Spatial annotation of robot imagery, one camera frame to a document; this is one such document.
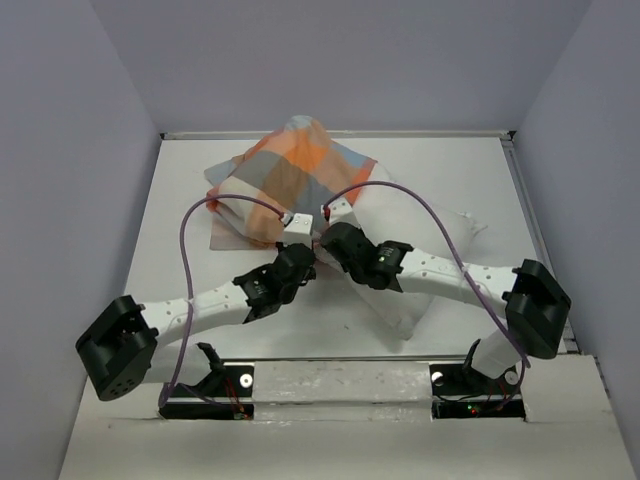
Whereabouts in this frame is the white pillow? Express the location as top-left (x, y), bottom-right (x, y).
top-left (314, 164), bottom-right (489, 342)

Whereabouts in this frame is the orange blue checked pillowcase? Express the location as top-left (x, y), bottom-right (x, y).
top-left (204, 115), bottom-right (378, 248)

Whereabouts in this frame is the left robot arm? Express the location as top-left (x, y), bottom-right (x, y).
top-left (75, 243), bottom-right (315, 401)

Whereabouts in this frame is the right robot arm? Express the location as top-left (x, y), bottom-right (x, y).
top-left (320, 222), bottom-right (571, 392)

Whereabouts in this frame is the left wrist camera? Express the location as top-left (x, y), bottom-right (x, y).
top-left (280, 213), bottom-right (313, 248)

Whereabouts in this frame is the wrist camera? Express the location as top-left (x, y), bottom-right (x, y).
top-left (280, 213), bottom-right (313, 248)
top-left (321, 197), bottom-right (360, 228)

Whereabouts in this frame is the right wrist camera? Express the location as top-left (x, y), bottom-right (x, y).
top-left (321, 197), bottom-right (360, 228)

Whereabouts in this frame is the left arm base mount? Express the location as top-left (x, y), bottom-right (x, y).
top-left (158, 342), bottom-right (255, 421)

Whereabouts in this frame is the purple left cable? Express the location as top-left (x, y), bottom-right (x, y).
top-left (158, 194), bottom-right (291, 407)

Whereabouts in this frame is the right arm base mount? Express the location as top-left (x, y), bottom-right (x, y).
top-left (430, 339), bottom-right (526, 420)

